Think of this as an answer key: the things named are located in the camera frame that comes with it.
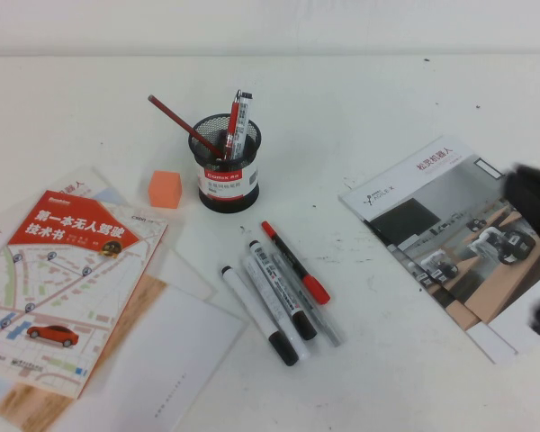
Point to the plain white booklet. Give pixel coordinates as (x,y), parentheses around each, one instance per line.
(184,351)

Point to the robot photo brochure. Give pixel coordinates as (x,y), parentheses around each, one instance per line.
(432,225)
(492,342)

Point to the red gel pen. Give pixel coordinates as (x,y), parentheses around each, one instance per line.
(234,117)

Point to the orange foam cube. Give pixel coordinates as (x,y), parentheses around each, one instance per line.
(164,191)

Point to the red pencil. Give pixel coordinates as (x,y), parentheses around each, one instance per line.
(171,118)

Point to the black mesh pen holder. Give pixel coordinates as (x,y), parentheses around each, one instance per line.
(225,198)

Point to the plain white marker black cap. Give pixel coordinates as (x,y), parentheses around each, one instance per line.
(252,310)

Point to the white marker with black tip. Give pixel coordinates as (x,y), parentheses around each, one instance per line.
(246,112)

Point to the white brochure with red print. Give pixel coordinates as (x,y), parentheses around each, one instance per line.
(78,184)

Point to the wood print brochure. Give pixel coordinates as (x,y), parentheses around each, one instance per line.
(27,405)

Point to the grey pen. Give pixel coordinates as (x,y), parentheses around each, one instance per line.
(333,335)

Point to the labelled white marker black cap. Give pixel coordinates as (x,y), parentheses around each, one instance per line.
(276,288)

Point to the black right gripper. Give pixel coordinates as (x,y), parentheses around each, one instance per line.
(537,202)

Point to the black pen with red caps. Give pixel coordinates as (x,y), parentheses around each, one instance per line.
(317,290)

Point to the orange map cover book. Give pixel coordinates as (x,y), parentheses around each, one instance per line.
(72,279)

